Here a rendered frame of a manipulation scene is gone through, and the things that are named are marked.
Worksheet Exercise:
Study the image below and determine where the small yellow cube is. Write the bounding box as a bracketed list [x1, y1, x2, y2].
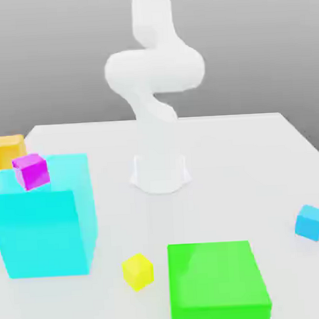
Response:
[120, 252, 156, 294]

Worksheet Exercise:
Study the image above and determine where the small magenta cube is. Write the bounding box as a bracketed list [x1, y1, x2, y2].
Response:
[11, 152, 52, 192]

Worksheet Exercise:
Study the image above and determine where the small orange cube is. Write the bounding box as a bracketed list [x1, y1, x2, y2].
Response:
[0, 134, 29, 172]

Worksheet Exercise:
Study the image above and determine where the small blue cube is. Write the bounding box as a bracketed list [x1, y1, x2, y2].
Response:
[292, 203, 319, 243]

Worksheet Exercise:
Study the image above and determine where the large green box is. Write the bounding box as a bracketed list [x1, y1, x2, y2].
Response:
[166, 238, 274, 319]

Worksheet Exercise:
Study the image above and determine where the large cyan box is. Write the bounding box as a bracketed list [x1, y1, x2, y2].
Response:
[0, 152, 100, 280]

